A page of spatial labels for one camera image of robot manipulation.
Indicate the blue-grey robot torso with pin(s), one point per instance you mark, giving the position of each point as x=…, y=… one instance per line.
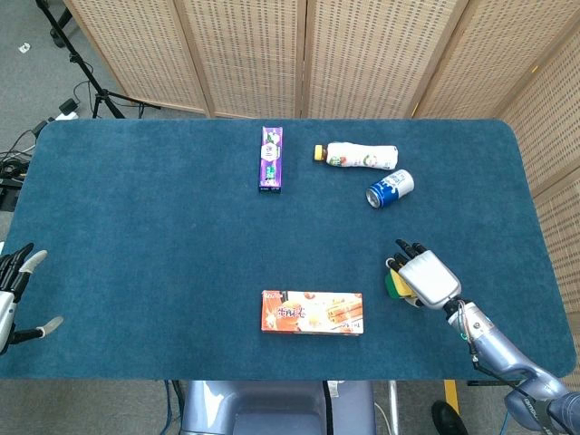
x=276, y=408

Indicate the purple toothpaste box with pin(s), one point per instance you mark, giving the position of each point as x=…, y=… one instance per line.
x=271, y=158

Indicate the small white floor scrap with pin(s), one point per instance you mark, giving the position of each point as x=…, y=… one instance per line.
x=23, y=46

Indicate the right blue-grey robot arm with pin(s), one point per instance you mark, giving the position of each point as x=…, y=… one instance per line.
x=494, y=344

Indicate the blue table cloth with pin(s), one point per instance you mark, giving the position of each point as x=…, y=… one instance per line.
x=181, y=254

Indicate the orange egg roll box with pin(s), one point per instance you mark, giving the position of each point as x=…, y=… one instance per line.
x=312, y=312

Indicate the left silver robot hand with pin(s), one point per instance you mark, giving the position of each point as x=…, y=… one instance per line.
x=8, y=312

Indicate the black tripod stand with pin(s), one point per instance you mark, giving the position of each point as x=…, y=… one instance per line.
x=86, y=74

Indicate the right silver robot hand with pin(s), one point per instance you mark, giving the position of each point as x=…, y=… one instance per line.
x=428, y=276

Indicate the green yellow sponge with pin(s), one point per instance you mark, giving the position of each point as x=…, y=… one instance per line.
x=395, y=285

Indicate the blue and white can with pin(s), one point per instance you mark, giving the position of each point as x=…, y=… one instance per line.
x=389, y=188

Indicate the yellow post with black foot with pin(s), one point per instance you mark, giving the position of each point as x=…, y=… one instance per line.
x=448, y=414

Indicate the metal table leg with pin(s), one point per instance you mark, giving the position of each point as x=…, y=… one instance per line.
x=393, y=408

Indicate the white power strip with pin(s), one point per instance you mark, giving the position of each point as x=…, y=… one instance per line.
x=69, y=109

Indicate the white bottle with yellow cap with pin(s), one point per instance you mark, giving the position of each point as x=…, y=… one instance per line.
x=362, y=155

